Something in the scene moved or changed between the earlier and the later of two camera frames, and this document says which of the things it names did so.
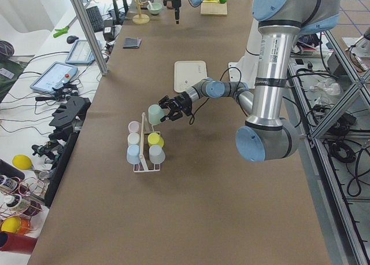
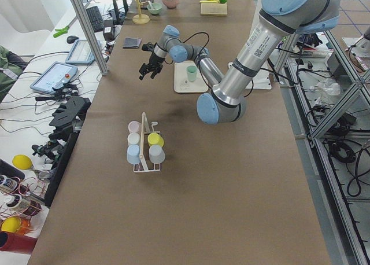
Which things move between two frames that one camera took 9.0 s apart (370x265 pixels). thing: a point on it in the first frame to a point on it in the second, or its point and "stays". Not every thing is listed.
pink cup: (133, 126) stays
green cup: (155, 114) to (191, 71)
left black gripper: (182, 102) to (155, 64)
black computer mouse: (70, 39) stays
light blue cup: (133, 154) stays
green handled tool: (61, 31) stays
